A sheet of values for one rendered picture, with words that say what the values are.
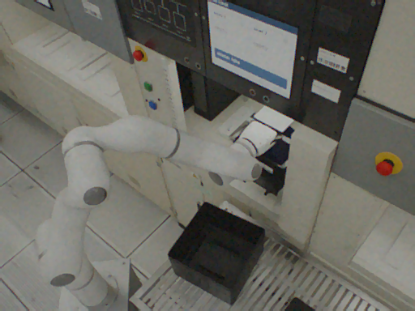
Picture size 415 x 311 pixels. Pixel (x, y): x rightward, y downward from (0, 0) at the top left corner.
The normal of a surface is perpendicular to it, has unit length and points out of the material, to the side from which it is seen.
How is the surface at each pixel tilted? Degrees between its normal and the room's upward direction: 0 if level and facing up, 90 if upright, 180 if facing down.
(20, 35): 90
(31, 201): 0
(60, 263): 59
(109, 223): 0
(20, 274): 0
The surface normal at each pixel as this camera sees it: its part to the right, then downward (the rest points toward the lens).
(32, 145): -0.07, -0.57
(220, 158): -0.06, 0.02
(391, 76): -0.65, 0.65
